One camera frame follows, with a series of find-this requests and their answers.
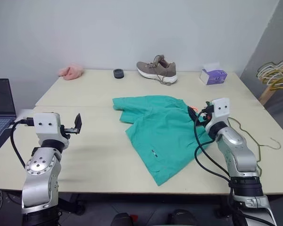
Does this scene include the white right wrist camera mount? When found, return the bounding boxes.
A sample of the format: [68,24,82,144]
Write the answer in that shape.
[209,97,230,126]

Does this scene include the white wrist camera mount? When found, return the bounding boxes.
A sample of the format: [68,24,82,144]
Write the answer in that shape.
[33,112,70,148]
[209,97,230,126]

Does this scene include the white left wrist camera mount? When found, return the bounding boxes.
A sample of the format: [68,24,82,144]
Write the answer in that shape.
[33,112,70,148]

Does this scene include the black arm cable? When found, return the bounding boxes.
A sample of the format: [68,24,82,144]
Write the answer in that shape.
[193,110,250,226]
[10,119,35,169]

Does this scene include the dark rounded shape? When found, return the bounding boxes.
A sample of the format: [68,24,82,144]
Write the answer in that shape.
[111,212,138,226]
[167,209,192,226]

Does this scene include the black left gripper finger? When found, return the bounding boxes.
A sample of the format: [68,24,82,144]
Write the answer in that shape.
[74,113,83,135]

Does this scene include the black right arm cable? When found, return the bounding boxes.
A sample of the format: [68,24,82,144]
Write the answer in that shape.
[193,110,250,226]

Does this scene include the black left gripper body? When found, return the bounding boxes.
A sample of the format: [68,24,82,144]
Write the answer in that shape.
[60,124,79,140]

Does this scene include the black round container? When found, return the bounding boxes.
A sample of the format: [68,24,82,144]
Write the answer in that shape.
[113,68,125,80]

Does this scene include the purple and white tissue box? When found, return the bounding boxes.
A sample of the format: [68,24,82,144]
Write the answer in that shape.
[200,62,228,86]

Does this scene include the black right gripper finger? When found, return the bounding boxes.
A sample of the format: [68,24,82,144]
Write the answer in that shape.
[187,106,199,123]

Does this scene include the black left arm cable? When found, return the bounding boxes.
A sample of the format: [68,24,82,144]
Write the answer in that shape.
[10,119,35,169]

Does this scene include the dark laptop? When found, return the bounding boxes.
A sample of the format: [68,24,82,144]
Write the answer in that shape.
[0,78,17,148]

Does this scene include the black table base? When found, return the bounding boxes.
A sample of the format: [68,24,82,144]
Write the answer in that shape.
[58,193,86,215]

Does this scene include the wooden rack post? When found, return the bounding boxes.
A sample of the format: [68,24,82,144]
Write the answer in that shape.
[258,82,280,106]

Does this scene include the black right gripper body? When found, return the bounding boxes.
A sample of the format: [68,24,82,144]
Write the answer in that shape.
[198,112,213,129]

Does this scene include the green shorts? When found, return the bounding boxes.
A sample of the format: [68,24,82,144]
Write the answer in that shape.
[112,95,214,187]

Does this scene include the pink fluffy cloth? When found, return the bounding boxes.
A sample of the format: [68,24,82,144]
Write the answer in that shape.
[58,63,83,81]

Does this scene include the taupe sneaker with white sole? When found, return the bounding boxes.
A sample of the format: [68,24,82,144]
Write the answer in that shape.
[136,54,178,86]

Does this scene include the olive wire hanger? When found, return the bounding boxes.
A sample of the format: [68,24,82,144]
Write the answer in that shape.
[227,116,282,177]

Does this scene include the white wire hanger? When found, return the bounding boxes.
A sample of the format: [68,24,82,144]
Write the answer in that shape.
[257,60,283,87]

